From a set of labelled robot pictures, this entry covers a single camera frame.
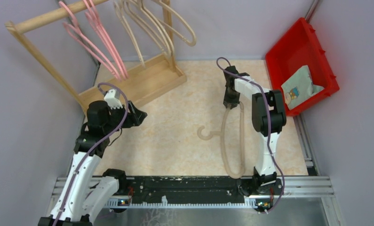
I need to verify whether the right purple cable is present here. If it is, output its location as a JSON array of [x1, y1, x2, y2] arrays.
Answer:
[[216, 57, 286, 215]]

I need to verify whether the printed cloth in bin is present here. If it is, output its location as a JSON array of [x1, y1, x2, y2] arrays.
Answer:
[[281, 65, 324, 110]]

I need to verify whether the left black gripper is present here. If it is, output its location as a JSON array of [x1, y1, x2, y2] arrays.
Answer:
[[103, 100, 147, 135]]

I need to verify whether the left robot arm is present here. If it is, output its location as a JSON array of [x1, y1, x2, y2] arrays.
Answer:
[[38, 100, 148, 226]]

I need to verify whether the beige hanger with left hook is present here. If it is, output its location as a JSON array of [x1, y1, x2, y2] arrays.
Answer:
[[197, 102, 246, 179]]

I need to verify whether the wooden hanger rack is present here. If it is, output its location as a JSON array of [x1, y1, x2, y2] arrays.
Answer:
[[5, 0, 187, 111]]

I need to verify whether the beige plastic hanger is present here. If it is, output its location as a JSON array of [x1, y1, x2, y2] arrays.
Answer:
[[113, 0, 146, 67]]

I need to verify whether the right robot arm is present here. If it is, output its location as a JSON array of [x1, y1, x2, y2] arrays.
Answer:
[[223, 66, 286, 194]]

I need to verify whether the pink plastic hanger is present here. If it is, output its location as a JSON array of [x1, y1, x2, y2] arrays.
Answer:
[[84, 0, 128, 81]]

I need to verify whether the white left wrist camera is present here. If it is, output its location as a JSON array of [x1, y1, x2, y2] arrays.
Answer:
[[104, 89, 123, 109]]

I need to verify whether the black base bar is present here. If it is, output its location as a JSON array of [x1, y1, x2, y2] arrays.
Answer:
[[116, 176, 280, 204]]

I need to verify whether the aluminium rail frame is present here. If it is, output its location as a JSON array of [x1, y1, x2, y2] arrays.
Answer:
[[38, 175, 344, 226]]

